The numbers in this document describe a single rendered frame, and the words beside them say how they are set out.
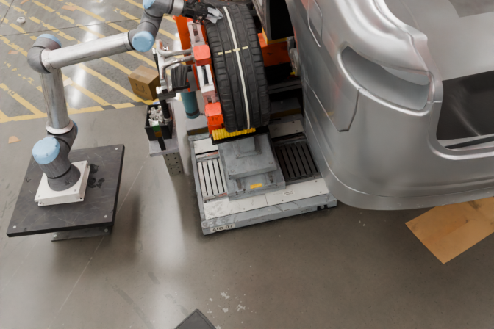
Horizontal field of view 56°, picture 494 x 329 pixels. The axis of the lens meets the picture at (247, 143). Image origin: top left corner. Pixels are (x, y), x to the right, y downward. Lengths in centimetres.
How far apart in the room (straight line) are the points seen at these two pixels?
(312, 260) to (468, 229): 91
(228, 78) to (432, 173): 103
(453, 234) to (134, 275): 184
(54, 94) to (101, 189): 62
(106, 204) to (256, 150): 95
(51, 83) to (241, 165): 117
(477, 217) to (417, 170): 140
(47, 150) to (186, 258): 99
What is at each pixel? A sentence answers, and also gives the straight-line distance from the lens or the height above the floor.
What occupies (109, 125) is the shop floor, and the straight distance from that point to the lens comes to 372.
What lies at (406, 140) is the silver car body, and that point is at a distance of 158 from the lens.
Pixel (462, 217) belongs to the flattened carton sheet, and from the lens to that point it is 303.
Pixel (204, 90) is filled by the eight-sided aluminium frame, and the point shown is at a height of 97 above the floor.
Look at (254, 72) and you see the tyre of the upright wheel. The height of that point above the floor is 102.
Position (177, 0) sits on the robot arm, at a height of 134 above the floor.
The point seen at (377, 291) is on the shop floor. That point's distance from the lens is 269.
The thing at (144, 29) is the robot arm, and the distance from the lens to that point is 218.
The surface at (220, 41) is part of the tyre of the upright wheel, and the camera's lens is 225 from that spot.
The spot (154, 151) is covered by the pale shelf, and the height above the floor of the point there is 45.
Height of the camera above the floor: 240
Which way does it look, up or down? 47 degrees down
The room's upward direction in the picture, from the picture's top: 8 degrees counter-clockwise
